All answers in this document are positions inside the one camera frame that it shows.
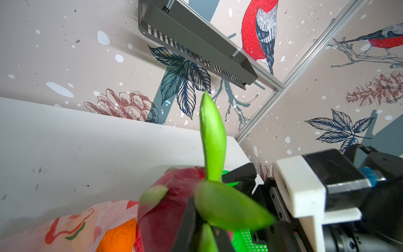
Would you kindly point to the red green dragon fruit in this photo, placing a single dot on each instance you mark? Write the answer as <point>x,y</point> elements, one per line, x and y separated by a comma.
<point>161,207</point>

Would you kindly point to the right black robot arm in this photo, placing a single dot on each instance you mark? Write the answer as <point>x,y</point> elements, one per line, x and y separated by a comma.
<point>381,226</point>

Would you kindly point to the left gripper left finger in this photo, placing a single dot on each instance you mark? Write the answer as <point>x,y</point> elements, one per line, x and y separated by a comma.
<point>185,237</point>

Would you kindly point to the pink plastic bag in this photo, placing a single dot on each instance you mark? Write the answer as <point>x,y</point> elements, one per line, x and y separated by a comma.
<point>81,232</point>

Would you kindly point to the green plastic basket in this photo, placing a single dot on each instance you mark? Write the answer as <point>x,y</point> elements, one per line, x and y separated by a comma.
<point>243,241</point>

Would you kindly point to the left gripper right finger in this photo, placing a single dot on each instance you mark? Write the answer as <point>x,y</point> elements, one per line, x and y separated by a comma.
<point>222,239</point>

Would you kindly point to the orange round fruit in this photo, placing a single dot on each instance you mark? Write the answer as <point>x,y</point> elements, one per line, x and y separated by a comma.
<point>119,239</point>

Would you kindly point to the black hanging wall basket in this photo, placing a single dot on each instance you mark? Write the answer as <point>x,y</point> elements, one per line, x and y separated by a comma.
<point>176,26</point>

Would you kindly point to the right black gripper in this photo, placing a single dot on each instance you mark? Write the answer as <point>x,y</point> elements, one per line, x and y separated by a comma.
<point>283,235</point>

